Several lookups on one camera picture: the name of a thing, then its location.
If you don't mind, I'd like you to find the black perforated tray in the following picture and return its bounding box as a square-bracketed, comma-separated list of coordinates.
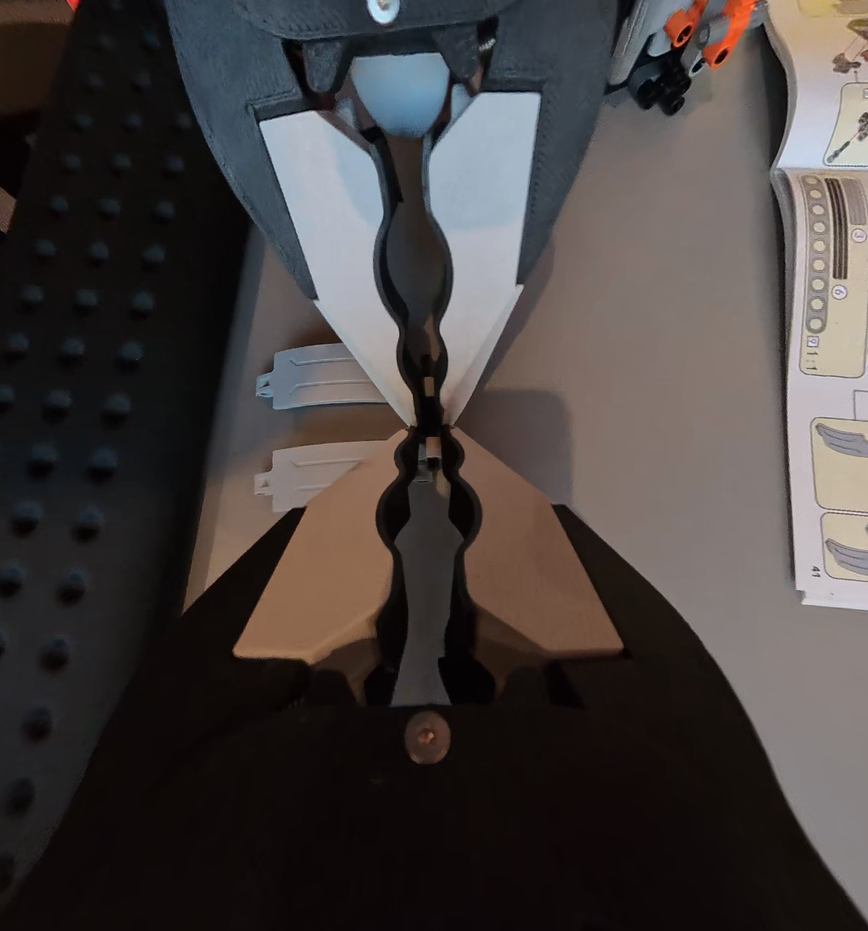
[0, 0, 269, 931]

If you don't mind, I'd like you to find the open instruction booklet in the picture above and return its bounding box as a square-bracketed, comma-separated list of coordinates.
[764, 0, 868, 628]

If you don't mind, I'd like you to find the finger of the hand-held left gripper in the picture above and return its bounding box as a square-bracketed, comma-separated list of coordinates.
[423, 92, 544, 426]
[258, 109, 427, 426]

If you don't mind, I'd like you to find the black axle rod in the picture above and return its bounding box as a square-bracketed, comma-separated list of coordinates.
[413, 353, 443, 503]

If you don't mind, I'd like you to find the grey orange robot model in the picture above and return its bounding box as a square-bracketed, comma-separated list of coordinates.
[608, 0, 758, 117]

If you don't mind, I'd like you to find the grey desk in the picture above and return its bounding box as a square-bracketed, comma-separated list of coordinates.
[181, 15, 868, 931]

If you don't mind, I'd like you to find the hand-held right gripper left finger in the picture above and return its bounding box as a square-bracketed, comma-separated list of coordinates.
[232, 428, 411, 705]

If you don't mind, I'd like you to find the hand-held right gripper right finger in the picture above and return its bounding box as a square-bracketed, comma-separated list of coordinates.
[441, 428, 625, 703]

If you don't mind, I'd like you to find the grey curved panel piece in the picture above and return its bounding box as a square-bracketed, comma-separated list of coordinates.
[252, 438, 385, 512]
[255, 343, 391, 413]

